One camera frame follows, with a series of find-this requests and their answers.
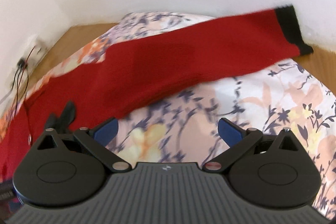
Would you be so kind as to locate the floral bed sheet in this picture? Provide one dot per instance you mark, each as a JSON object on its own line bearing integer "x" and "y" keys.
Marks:
{"x": 183, "y": 127}

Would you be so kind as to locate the white wall socket strip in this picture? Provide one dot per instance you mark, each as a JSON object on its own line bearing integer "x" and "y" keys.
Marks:
{"x": 35, "y": 51}

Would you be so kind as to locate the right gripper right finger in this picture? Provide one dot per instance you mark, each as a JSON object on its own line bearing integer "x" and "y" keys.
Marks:
{"x": 241, "y": 142}

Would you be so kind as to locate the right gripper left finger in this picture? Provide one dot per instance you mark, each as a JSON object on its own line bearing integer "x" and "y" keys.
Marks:
{"x": 94, "y": 140}

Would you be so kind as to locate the black charger plug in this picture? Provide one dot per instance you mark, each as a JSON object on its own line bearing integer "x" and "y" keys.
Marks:
{"x": 22, "y": 64}

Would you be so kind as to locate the red knit cardigan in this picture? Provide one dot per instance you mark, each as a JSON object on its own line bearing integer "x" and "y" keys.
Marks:
{"x": 139, "y": 72}

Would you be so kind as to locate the wooden bed frame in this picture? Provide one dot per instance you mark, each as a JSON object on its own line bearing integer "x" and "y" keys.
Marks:
{"x": 320, "y": 64}

